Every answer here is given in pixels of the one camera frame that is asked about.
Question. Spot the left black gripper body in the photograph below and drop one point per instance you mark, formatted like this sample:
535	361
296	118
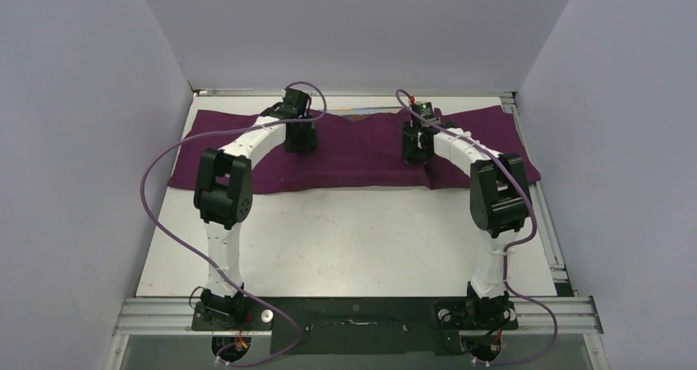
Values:
303	140

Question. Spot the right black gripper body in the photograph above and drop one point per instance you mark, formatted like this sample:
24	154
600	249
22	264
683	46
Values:
410	145

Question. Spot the purple cloth wrap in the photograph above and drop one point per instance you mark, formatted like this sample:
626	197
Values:
361	153

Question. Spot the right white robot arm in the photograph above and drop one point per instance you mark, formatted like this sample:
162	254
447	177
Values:
498	205

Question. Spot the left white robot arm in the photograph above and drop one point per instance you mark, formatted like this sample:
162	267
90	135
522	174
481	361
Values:
224	192

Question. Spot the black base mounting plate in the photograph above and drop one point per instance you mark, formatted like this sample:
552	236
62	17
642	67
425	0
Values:
372	325

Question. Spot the wire mesh instrument tray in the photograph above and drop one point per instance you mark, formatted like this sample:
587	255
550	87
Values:
358	114

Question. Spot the aluminium frame rail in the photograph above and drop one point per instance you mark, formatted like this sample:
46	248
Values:
173	316

